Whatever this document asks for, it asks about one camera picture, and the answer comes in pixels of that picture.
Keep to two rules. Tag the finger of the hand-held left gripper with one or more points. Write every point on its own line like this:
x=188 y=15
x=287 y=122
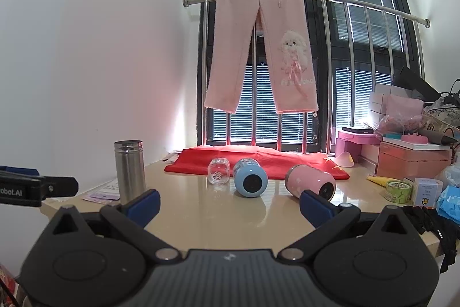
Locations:
x=63 y=186

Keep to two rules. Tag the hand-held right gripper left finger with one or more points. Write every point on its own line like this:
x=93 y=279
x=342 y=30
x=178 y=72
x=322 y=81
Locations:
x=145 y=205

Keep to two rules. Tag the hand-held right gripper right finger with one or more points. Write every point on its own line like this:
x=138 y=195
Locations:
x=316 y=209

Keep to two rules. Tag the pink cup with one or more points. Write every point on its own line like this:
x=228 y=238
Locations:
x=309 y=181

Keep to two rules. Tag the blue cup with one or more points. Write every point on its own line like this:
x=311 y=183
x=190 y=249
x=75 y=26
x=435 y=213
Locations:
x=249 y=177

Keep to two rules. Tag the clear glass cup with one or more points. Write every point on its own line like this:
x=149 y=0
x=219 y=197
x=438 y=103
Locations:
x=219 y=172

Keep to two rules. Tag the stainless steel cup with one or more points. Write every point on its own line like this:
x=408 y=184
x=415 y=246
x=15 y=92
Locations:
x=129 y=174

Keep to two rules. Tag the printed paper sheets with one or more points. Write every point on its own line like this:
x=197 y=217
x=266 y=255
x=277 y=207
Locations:
x=102 y=192

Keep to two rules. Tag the pink cone-shaped item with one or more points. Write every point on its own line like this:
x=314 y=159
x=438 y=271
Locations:
x=345 y=159

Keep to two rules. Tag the red cloth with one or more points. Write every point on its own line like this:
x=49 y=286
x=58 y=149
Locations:
x=194 y=163

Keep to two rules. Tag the yellow tube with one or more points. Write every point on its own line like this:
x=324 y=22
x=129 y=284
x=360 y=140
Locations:
x=381 y=180

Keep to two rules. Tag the green tape roll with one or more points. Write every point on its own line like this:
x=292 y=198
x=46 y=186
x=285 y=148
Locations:
x=397 y=192

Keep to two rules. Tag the flat black device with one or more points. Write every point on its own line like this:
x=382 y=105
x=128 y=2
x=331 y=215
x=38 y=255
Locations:
x=357 y=129

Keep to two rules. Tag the large pink box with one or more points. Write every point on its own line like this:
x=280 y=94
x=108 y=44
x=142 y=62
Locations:
x=413 y=161

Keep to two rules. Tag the small white carton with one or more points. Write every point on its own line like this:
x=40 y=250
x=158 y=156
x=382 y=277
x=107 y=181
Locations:
x=427 y=193

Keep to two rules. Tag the black cloth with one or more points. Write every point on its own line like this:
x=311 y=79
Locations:
x=431 y=220

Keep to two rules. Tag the white flat box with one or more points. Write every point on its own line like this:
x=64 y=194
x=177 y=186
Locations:
x=417 y=146

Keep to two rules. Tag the pink comb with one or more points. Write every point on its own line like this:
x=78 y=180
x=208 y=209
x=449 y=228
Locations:
x=413 y=138

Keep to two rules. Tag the white storage box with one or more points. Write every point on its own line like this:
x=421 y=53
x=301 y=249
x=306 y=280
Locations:
x=377 y=102

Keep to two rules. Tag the blue wipes packet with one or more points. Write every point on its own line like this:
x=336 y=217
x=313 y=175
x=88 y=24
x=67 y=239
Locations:
x=449 y=202

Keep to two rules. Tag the clear plastic bag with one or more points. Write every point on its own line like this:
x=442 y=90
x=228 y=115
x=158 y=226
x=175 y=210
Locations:
x=444 y=114

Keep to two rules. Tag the metal window railing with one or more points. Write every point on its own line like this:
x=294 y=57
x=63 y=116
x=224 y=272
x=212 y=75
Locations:
x=325 y=41

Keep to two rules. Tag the pink fleece pants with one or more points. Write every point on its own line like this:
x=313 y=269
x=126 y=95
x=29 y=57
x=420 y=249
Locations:
x=230 y=51

